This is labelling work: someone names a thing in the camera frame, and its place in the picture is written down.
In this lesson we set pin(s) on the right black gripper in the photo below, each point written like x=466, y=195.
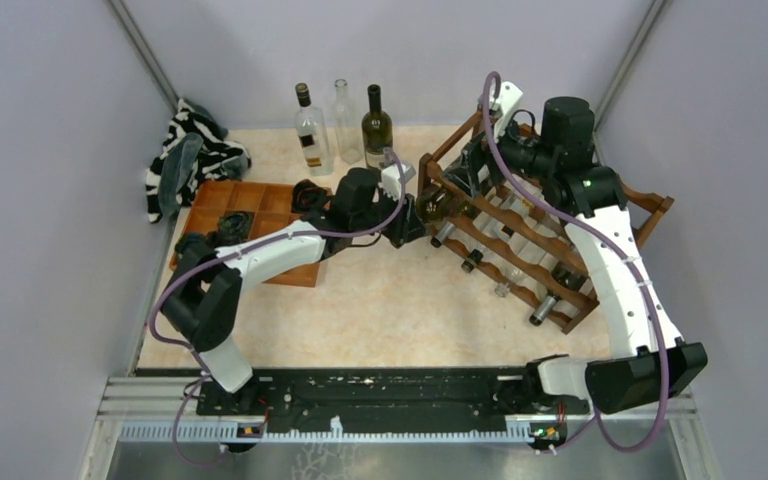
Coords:
x=466, y=171

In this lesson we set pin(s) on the black rolled sock top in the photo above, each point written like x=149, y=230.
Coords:
x=307, y=196

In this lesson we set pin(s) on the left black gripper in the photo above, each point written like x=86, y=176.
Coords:
x=407, y=224

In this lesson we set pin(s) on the teal rolled sock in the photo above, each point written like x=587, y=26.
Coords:
x=186, y=240

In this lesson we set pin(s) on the brown wooden wine rack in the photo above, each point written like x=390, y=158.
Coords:
x=501, y=207

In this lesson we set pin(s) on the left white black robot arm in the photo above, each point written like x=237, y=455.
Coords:
x=202, y=298

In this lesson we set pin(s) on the dark green wine bottle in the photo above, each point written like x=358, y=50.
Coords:
x=436, y=204

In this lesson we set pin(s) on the orange wooden compartment tray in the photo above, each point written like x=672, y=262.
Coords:
x=269, y=203

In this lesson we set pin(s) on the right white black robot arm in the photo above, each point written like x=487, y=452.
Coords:
x=650, y=359

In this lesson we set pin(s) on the olive wine bottle grey cap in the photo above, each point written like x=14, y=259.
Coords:
x=566, y=278

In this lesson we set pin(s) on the dark wine bottle black cap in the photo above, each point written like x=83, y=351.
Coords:
x=376, y=128

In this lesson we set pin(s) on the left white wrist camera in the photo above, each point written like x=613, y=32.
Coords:
x=394, y=178

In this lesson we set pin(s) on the grey blue cloth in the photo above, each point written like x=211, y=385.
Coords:
x=175, y=172

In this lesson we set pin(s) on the slim clear glass bottle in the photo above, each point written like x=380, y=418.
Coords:
x=515, y=276

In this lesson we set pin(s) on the clear square spirit bottle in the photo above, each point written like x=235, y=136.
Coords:
x=311, y=130

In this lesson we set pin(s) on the grey cable comb strip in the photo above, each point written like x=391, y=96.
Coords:
x=231, y=432

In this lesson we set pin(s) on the zebra striped cloth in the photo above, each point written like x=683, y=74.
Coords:
x=219, y=159

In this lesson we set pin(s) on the green wine bottle silver neck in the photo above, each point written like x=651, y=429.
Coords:
x=443, y=232

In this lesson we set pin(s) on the dark rolled sock middle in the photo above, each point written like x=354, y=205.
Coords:
x=234, y=227

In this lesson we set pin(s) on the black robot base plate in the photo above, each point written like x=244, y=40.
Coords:
x=387, y=400

